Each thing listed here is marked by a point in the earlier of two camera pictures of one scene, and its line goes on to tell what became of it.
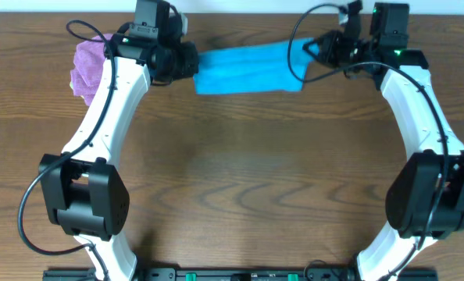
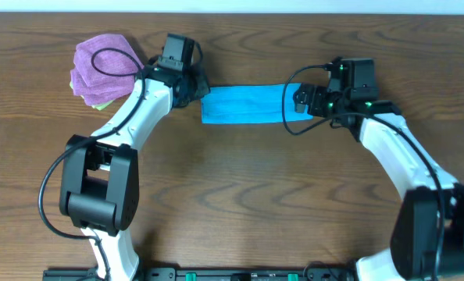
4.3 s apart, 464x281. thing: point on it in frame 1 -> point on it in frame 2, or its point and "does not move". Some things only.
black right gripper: (326, 48) -> (306, 100)
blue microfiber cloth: (254, 69) -> (254, 103)
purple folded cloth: (89, 58) does not move
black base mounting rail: (243, 274) does not move
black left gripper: (190, 60) -> (198, 90)
